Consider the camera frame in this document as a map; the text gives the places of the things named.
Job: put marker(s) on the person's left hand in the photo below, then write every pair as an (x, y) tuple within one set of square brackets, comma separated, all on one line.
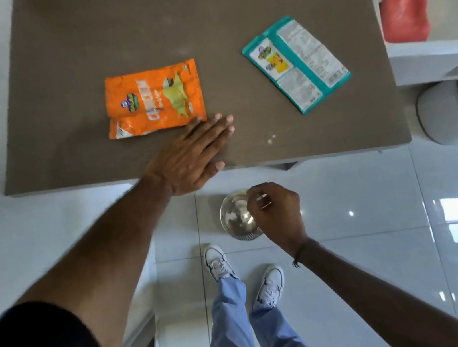
[(184, 165)]

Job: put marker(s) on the person's right hand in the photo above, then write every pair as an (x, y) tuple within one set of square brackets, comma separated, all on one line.
[(281, 219)]

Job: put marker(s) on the person's right fingers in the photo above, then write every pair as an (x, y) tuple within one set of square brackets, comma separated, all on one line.
[(259, 203)]

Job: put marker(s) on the person's left middle finger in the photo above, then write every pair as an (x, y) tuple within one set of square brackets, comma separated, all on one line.
[(212, 130)]

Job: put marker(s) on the person's left thumb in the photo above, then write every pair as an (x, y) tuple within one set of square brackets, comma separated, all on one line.
[(214, 168)]

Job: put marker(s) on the person's left little finger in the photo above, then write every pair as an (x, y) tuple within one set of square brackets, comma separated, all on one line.
[(191, 124)]

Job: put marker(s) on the small steel bowl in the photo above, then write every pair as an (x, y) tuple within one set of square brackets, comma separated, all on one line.
[(236, 217)]

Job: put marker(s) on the person's right forearm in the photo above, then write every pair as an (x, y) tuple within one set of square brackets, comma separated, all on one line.
[(374, 299)]

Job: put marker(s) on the person's left forearm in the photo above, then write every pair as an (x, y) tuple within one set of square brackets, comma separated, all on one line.
[(108, 259)]

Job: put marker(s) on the orange snack packet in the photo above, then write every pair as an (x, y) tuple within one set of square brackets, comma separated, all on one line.
[(154, 100)]

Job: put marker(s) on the white crumbs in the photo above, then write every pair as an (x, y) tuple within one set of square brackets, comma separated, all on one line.
[(271, 139)]

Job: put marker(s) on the white sneaker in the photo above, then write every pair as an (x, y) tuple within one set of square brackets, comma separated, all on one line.
[(218, 264), (269, 288)]

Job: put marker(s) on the teal snack packet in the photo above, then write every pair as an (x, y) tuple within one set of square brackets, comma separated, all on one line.
[(296, 63)]

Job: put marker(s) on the light blue jeans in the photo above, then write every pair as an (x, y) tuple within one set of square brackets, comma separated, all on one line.
[(233, 335)]

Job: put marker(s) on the grey round stool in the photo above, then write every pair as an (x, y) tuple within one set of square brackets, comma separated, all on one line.
[(449, 112)]

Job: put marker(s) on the red cloth bag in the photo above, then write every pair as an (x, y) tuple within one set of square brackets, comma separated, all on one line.
[(406, 19)]

